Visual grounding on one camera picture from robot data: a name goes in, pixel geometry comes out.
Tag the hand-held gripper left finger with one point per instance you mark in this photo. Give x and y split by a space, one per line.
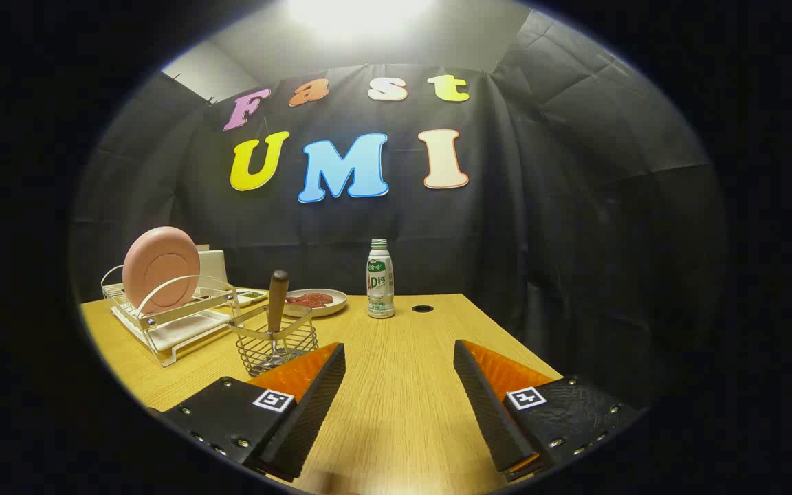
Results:
313 419

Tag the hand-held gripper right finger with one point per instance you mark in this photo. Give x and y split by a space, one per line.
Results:
489 405

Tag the pink plate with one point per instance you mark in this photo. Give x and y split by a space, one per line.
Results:
162 268

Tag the beige plate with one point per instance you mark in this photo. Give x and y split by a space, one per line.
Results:
333 306

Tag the white divided dish with beans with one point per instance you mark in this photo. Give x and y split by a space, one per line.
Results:
251 297

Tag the red meat piece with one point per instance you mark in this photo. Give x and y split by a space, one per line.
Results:
320 298
298 301

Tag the white drink bottle green cap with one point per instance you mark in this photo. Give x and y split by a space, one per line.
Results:
380 282

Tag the white drip tray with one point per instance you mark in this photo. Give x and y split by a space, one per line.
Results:
183 333

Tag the white toaster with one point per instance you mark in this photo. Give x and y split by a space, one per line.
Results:
214 271

